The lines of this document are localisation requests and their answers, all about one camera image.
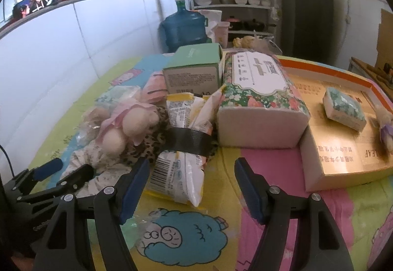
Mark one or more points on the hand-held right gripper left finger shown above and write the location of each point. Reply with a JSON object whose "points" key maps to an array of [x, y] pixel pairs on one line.
{"points": [[135, 191]]}

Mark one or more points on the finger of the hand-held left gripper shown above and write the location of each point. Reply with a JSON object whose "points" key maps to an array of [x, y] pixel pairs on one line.
{"points": [[49, 168], [78, 175]]}

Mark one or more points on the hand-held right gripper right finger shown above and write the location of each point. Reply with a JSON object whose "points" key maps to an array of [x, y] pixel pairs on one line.
{"points": [[249, 191]]}

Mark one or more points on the white floral cloth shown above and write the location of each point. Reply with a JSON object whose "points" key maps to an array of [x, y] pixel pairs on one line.
{"points": [[89, 160]]}

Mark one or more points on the leopard print cloth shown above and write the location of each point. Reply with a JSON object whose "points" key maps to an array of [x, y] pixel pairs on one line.
{"points": [[147, 142]]}

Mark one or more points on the taped yellow snack packets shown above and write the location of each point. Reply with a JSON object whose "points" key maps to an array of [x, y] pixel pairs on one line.
{"points": [[184, 154]]}

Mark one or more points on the plush doll pink dress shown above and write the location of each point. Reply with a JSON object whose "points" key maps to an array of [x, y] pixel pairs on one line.
{"points": [[122, 123]]}

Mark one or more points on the orange cardboard box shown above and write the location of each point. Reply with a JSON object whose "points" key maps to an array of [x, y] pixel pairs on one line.
{"points": [[337, 148]]}

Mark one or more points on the pink soft packet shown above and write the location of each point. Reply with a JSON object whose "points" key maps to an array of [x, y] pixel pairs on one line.
{"points": [[153, 86]]}

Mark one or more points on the cartoon printed blanket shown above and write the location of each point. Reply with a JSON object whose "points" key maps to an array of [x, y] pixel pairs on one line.
{"points": [[215, 234]]}

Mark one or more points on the large floral tissue pack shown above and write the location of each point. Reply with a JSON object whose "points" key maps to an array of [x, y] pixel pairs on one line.
{"points": [[261, 105]]}

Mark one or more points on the clear plastic bag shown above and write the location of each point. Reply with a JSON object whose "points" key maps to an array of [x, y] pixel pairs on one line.
{"points": [[116, 94]]}

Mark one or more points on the small teal tissue pack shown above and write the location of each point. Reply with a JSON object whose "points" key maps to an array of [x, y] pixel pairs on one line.
{"points": [[345, 109]]}

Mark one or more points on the green cardboard box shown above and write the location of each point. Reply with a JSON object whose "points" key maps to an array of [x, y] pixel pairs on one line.
{"points": [[192, 71]]}

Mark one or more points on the plastic bag of food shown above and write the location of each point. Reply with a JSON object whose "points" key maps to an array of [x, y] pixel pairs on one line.
{"points": [[254, 43]]}

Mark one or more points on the small plush doll purple dress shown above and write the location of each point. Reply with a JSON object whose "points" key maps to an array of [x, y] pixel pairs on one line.
{"points": [[386, 131]]}

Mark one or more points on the pink bucket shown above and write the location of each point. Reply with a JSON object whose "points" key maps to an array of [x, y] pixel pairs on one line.
{"points": [[222, 34]]}

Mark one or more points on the blue water jug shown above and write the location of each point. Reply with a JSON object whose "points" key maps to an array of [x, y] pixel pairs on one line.
{"points": [[184, 28]]}

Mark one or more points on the white sack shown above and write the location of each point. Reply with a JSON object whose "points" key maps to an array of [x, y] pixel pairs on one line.
{"points": [[210, 20]]}

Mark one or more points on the dark grey refrigerator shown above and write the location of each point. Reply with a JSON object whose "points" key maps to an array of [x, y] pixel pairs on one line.
{"points": [[307, 16]]}

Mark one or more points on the cardboard sheet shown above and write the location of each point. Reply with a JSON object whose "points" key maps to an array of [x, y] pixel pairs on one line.
{"points": [[386, 40]]}

